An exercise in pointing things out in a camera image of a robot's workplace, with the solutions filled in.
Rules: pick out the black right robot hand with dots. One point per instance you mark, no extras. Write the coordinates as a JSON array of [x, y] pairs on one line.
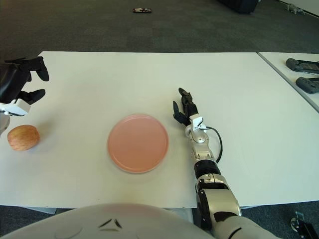
[[190, 112]]

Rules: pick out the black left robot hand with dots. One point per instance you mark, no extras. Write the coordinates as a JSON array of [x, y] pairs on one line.
[[12, 82]]

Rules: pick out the red yellow apple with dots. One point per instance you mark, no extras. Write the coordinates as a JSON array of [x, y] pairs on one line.
[[23, 138]]

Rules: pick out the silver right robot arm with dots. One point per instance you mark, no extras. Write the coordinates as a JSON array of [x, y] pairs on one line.
[[219, 199]]

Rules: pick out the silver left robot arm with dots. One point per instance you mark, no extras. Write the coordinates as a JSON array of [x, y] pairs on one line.
[[3, 122]]

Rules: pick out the pink round plate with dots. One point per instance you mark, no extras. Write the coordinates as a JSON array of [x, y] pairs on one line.
[[138, 143]]

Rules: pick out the white side table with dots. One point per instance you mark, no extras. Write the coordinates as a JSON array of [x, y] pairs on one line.
[[276, 62]]

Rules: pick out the small dark floor object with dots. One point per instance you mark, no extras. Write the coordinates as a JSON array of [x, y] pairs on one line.
[[142, 10]]

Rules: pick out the grey handheld controller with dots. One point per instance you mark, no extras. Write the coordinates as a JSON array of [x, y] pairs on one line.
[[299, 65], [307, 84]]

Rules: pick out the dark blue bulky object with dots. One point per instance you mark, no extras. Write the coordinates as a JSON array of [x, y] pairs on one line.
[[244, 6]]

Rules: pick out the small grey floor object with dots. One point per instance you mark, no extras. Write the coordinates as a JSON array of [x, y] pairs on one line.
[[294, 8]]

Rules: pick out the grey robot torso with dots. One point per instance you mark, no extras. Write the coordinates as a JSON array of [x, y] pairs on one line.
[[74, 221]]

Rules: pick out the black caster wheel frame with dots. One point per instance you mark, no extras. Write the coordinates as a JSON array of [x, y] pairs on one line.
[[299, 221]]

